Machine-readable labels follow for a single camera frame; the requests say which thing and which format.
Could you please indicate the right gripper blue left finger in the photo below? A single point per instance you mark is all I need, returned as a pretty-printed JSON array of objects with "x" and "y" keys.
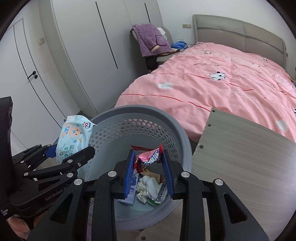
[{"x": 128, "y": 170}]

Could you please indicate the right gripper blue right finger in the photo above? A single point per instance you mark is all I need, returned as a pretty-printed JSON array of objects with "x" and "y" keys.
[{"x": 167, "y": 174}]

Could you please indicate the red candy wrapper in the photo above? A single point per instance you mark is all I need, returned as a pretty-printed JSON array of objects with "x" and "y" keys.
[{"x": 147, "y": 157}]

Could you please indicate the light blue wet wipes pack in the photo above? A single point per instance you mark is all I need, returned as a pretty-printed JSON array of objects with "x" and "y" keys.
[{"x": 75, "y": 135}]

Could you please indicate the grey perforated trash basket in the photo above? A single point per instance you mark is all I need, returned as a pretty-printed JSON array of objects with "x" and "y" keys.
[{"x": 147, "y": 131}]

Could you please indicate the person's left hand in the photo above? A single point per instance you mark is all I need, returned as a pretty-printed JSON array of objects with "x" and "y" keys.
[{"x": 20, "y": 227}]

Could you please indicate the brown snack wrapper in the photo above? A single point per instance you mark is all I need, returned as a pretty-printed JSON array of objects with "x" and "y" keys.
[{"x": 157, "y": 176}]

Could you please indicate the crumpled white tissue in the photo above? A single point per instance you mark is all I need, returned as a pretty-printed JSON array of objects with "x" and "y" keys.
[{"x": 147, "y": 188}]

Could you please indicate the purple fluffy rug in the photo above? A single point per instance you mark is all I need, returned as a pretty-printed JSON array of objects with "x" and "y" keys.
[{"x": 90, "y": 218}]

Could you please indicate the grey chair left of bed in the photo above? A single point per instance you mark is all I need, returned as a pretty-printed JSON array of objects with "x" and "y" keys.
[{"x": 153, "y": 62}]

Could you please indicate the pink duvet with cartoon dogs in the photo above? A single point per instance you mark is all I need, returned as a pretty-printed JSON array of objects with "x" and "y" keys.
[{"x": 208, "y": 76}]

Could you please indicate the white wardrobe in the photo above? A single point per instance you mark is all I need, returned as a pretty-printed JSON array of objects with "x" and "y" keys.
[{"x": 93, "y": 48}]

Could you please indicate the purple fleece garment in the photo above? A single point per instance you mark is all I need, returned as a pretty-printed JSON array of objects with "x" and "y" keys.
[{"x": 151, "y": 41}]

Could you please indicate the blue item on nightstand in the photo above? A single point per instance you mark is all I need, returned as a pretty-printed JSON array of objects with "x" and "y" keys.
[{"x": 179, "y": 45}]

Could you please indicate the grey upholstered headboard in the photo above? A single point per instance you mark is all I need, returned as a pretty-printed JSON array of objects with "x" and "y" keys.
[{"x": 240, "y": 35}]

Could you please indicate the white door with black handle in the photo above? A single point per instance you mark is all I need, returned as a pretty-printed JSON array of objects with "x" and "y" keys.
[{"x": 34, "y": 106}]

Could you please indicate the wall switch plate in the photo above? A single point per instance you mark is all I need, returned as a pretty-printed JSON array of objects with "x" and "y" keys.
[{"x": 186, "y": 26}]

